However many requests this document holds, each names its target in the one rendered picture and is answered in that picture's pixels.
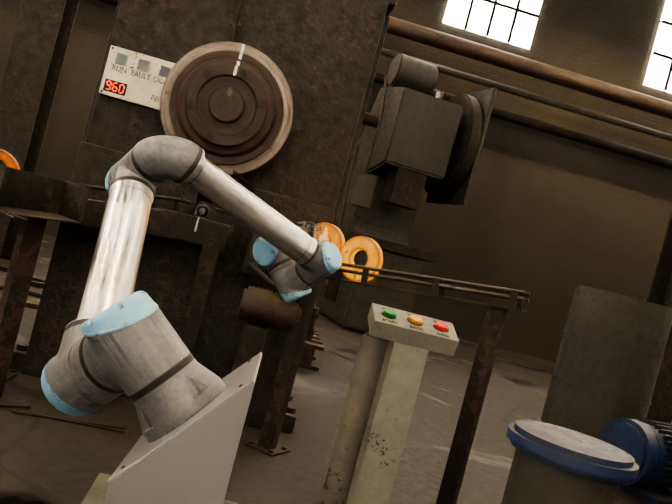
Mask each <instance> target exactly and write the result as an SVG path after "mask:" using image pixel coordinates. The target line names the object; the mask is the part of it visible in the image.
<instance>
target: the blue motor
mask: <svg viewBox="0 0 672 504"><path fill-rule="evenodd" d="M598 439H599V440H602V441H604V442H607V443H609V444H611V445H613V446H615V447H618V448H620V449H621V450H623V451H625V452H627V453H628V454H630V455H631V456H632V457H633V458H634V459H635V463H636V464H637V465H638V466H639V471H638V475H637V478H636V479H633V480H629V482H627V483H620V486H619V489H620V490H622V491H624V492H626V493H628V494H630V495H631V496H633V497H635V498H637V499H639V500H641V501H643V502H645V503H647V504H672V492H671V491H669V490H667V489H665V488H671V489H672V423H667V422H661V421H655V420H650V419H644V418H640V419H636V418H634V419H629V418H617V419H614V420H612V421H610V422H609V423H608V424H607V425H606V426H605V427H604V428H603V429H602V431H601V433H600V435H599V438H598Z"/></svg>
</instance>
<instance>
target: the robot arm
mask: <svg viewBox="0 0 672 504"><path fill-rule="evenodd" d="M165 179H170V180H172V181H174V182H175V183H176V184H184V183H186V184H188V185H189V186H191V187H192V188H193V189H195V190H196V191H198V192H199V193H200V194H202V195H203V196H205V197H206V198H207V199H209V200H210V201H212V202H213V203H214V204H216V205H217V206H218V207H220V208H221V209H223V210H224V211H225V212H227V213H228V214H230V215H231V216H232V217H234V218H235V219H237V220H238V221H239V222H241V223H242V224H244V225H245V226H246V227H248V228H249V229H251V230H252V231H253V232H255V233H256V234H258V235H259V236H260V237H259V238H258V239H257V240H256V241H255V243H254V245H253V256H254V259H255V260H256V262H257V263H258V264H260V265H262V266H266V268H267V270H268V272H269V274H270V276H271V278H272V279H273V281H274V283H275V285H276V287H277V289H278V291H279V294H280V295H281V296H282V298H283V300H284V301H285V302H291V301H294V300H296V299H298V298H301V297H303V296H305V295H307V294H309V293H311V290H312V289H311V287H312V286H314V285H315V284H316V283H318V282H319V281H321V280H323V279H324V278H326V277H327V276H329V275H331V274H334V273H335V271H337V270H338V269H340V267H341V265H342V258H341V254H340V252H339V250H338V248H337V247H336V246H335V245H334V244H333V243H332V242H329V238H328V229H327V227H325V228H324V230H323V233H322V234H321V235H320V232H322V228H323V225H318V224H315V223H313V222H309V221H301V222H297V224H296V225H294V224H293V223H292V222H290V221H289V220H288V219H286V218H285V217H284V216H282V215H281V214H280V213H278V212H277V211H276V210H274V209H273V208H272V207H270V206H269V205H268V204H266V203H265V202H264V201H262V200H261V199H260V198H258V197H257V196H256V195H254V194H253V193H252V192H250V191H249V190H248V189H246V188H245V187H244V186H242V185H241V184H240V183H238V182H237V181H236V180H234V179H233V178H232V177H230V176H229V175H228V174H226V173H225V172H224V171H222V170H221V169H220V168H218V167H217V166H216V165H214V164H213V163H212V162H210V161H209V160H208V159H206V158H205V153H204V149H203V148H201V147H200V146H199V145H197V144H196V143H194V142H192V141H190V140H187V139H185V138H181V137H176V136H168V135H159V136H152V137H148V138H146V139H143V140H141V141H140V142H138V143H137V144H136V145H135V147H133V148H132V149H131V150H130V151H129V152H128V153H127V154H126V155H125V156H124V157H123V158H122V159H121V160H120V161H118V162H117V163H115V164H114V165H113V166H112V167H111V169H110V170H109V172H108V173H107V175H106V178H105V187H106V190H108V191H109V192H108V195H109V197H108V201H107V205H106V208H105V212H104V216H103V220H102V224H101V228H100V232H99V236H98V239H97V243H96V247H95V251H94V255H93V259H92V263H91V267H90V270H89V274H88V278H87V282H86V286H85V290H84V294H83V298H82V302H81V305H80V309H79V313H78V317H77V319H76V320H74V321H72V322H70V323H69V324H68V325H67V326H66V327H65V330H64V334H63V337H62V341H61V345H60V349H59V352H58V354H57V355H56V356H55V357H53V358H51V359H50V360H49V361H48V362H47V364H46V365H45V367H44V369H43V371H42V376H41V386H42V390H43V392H44V395H45V397H46V398H47V400H48V401H49V402H50V403H52V405H53V406H54V407H55V408H56V409H58V410H59V411H61V412H63V413H65V414H68V415H72V416H83V415H87V414H89V413H92V412H95V411H97V410H99V409H101V408H102V407H103V406H104V405H106V404H108V403H109V402H111V401H112V400H114V399H116V398H117V397H119V396H120V395H122V394H123V393H126V394H127V395H128V397H129V398H130V399H131V401H132V402H133V404H134V405H135V407H136V411H137V415H138V418H139V422H140V426H141V430H142V434H143V436H144V437H145V438H146V440H147V441H148V443H151V442H154V441H156V440H158V439H160V438H162V437H163V436H165V435H167V434H168V433H170V432H171V431H173V430H174V429H176V428H177V427H179V426H180V425H182V424H183V423H185V422H186V421H187V420H189V419H190V418H191V417H193V416H194V415H195V414H197V413H198V412H199V411H201V410H202V409H203V408H204V407H206V406H207V405H208V404H209V403H210V402H212V401H213V400H214V399H215V398H216V397H217V396H218V395H219V394H220V393H221V392H222V391H223V390H224V389H225V387H226V385H225V383H224V382H223V381H222V379H221V378H220V377H219V376H217V375H216V374H214V373H213V372H211V371H210V370H208V369H207V368H206V367H204V366H203V365H201V364H200V363H198V362H197V361H196V359H195V358H194V357H193V355H192V354H191V352H190V351H189V350H188V348H187V347H186V345H185V344H184V343H183V341H182V340H181V338H180V337H179V335H178V334H177V333H176V331H175V330H174V328H173V327H172V326H171V324H170V323H169V321H168V320H167V319H166V317H165V316H164V314H163V313H162V311H161V310H160V309H159V307H158V305H157V303H155V302H154V301H153V300H152V299H151V297H150V296H149V295H148V294H147V293H146V292H144V291H137V292H135V293H134V289H135V284H136V279H137V274H138V269H139V264H140V259H141V254H142V249H143V245H144V240H145V235H146V230H147V225H148V220H149V215H150V210H151V205H152V203H153V201H154V196H155V191H156V188H157V187H158V185H160V184H161V183H162V182H163V181H164V180H165Z"/></svg>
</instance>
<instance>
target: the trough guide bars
mask: <svg viewBox="0 0 672 504"><path fill-rule="evenodd" d="M341 266H345V267H351V268H357V269H363V271H362V272H361V271H355V270H348V269H342V268H340V269H338V270H337V272H344V273H350V274H357V275H362V277H361V283H360V285H365V286H366V284H367V282H368V276H369V277H374V278H373V279H371V280H370V284H374V285H376V282H377V278H380V279H386V280H392V281H399V282H405V283H411V284H417V285H423V286H429V287H432V289H431V295H430V296H431V297H436V298H437V295H440V296H445V295H446V289H448V290H454V291H460V292H466V293H472V294H479V295H485V296H491V297H497V298H503V299H509V305H508V310H513V311H515V308H518V309H522V302H529V299H528V298H524V297H523V296H524V295H526V296H530V292H526V291H523V290H516V289H510V288H503V287H497V286H490V285H484V284H478V283H471V282H465V281H458V280H452V279H445V278H439V277H432V276H426V275H420V274H413V273H407V272H400V271H394V270H387V269H381V268H375V267H368V266H362V265H355V264H349V263H342V265H341ZM369 270H370V271H376V272H380V273H387V274H393V275H399V276H406V277H412V278H418V279H425V280H431V281H433V283H430V282H423V281H417V280H411V279H405V278H398V277H392V276H386V275H380V274H373V273H369ZM447 283H450V284H456V285H463V286H469V287H475V288H482V289H488V290H494V291H501V292H507V293H510V295H505V294H499V293H492V292H486V291H480V290H474V289H467V288H461V287H455V286H449V285H447ZM438 291H439V294H438Z"/></svg>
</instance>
